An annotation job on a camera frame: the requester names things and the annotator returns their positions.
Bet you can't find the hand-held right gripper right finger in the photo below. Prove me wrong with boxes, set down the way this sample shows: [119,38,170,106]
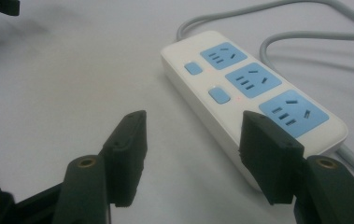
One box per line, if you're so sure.
[238,110,306,206]

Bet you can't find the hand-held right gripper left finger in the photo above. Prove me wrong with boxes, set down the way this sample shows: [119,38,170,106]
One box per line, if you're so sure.
[99,109,149,208]

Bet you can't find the white and blue power strip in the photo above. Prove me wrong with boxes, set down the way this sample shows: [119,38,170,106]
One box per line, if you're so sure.
[160,30,349,191]

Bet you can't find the grey power strip cable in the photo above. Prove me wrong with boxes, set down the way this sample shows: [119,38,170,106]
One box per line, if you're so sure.
[176,0,354,42]

